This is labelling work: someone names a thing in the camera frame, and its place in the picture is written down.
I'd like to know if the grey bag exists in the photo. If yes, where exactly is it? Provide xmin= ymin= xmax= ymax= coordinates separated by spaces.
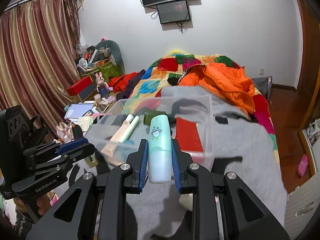
xmin=252 ymin=76 xmax=273 ymax=101

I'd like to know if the mint green bottle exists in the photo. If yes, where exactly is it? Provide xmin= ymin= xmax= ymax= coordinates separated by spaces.
xmin=147 ymin=114 xmax=173 ymax=184

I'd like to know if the dark blue water bottle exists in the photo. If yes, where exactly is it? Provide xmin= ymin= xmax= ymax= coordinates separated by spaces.
xmin=98 ymin=85 xmax=110 ymax=98

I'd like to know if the pink ribbon bundle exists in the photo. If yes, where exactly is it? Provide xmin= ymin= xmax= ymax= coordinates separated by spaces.
xmin=56 ymin=122 xmax=75 ymax=143

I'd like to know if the red cloth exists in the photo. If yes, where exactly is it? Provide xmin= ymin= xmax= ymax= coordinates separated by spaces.
xmin=109 ymin=72 xmax=145 ymax=93

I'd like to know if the long red gift box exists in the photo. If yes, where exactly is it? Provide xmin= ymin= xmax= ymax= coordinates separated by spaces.
xmin=176 ymin=117 xmax=205 ymax=156

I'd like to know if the wooden wardrobe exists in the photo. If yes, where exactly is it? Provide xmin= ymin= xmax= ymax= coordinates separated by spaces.
xmin=292 ymin=0 xmax=320 ymax=180

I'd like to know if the small black wall monitor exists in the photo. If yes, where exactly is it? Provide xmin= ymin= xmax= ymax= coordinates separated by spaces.
xmin=157 ymin=0 xmax=191 ymax=25

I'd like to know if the pink slipper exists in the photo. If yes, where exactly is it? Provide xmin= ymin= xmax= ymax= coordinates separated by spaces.
xmin=297 ymin=154 xmax=309 ymax=178

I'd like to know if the black cylinder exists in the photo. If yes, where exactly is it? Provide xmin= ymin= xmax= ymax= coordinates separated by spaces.
xmin=72 ymin=124 xmax=83 ymax=141

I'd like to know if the beige cosmetic tube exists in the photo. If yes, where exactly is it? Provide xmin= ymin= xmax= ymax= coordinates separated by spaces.
xmin=101 ymin=114 xmax=135 ymax=167

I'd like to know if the blue notebook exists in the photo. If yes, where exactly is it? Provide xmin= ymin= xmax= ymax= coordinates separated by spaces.
xmin=64 ymin=103 xmax=94 ymax=119

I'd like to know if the red and grey box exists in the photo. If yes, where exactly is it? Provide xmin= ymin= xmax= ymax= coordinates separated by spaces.
xmin=67 ymin=76 xmax=98 ymax=103

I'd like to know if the white bag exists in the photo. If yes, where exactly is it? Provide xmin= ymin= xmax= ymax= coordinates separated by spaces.
xmin=306 ymin=119 xmax=320 ymax=146

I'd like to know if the yellow notepad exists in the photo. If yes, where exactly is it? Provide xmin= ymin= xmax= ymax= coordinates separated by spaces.
xmin=78 ymin=116 xmax=95 ymax=133

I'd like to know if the white cosmetic tube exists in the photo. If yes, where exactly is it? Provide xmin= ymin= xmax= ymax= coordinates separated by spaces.
xmin=119 ymin=115 xmax=140 ymax=143

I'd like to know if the striped brown curtain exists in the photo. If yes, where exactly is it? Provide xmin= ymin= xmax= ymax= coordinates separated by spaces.
xmin=0 ymin=0 xmax=83 ymax=137

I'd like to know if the green cardboard box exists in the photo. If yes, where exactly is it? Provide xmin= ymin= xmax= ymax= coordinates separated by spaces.
xmin=98 ymin=59 xmax=118 ymax=81

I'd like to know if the person's left hand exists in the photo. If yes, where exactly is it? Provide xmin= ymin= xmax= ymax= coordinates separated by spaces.
xmin=14 ymin=194 xmax=52 ymax=218

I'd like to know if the grey blanket with black letters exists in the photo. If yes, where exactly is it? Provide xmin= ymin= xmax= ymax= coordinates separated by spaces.
xmin=70 ymin=86 xmax=288 ymax=240

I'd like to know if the clear plastic storage box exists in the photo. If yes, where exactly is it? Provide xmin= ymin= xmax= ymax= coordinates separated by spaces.
xmin=86 ymin=95 xmax=216 ymax=171

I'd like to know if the black chair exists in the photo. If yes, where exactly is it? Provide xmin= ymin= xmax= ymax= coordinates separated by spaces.
xmin=25 ymin=114 xmax=52 ymax=146

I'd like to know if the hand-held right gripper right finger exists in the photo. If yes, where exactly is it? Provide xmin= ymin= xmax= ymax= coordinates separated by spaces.
xmin=171 ymin=140 xmax=291 ymax=240

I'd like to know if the pink rabbit toy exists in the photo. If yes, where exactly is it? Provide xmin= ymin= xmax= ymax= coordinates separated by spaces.
xmin=95 ymin=72 xmax=107 ymax=86

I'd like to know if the grey green plush pillow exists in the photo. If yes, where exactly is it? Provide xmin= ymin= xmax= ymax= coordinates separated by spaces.
xmin=96 ymin=39 xmax=124 ymax=67

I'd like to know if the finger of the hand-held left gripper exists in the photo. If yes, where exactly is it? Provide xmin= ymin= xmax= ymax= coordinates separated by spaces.
xmin=31 ymin=154 xmax=78 ymax=173
xmin=54 ymin=137 xmax=96 ymax=157

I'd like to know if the orange jacket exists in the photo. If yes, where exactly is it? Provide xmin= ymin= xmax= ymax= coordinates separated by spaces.
xmin=178 ymin=63 xmax=256 ymax=115

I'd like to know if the white cabinet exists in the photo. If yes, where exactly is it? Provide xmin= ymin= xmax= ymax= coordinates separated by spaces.
xmin=284 ymin=175 xmax=320 ymax=232

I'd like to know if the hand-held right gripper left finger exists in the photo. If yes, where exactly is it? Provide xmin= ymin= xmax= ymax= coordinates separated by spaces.
xmin=25 ymin=139 xmax=150 ymax=240

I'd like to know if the dark green pump bottle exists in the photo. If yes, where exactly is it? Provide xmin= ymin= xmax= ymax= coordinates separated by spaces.
xmin=143 ymin=109 xmax=167 ymax=126

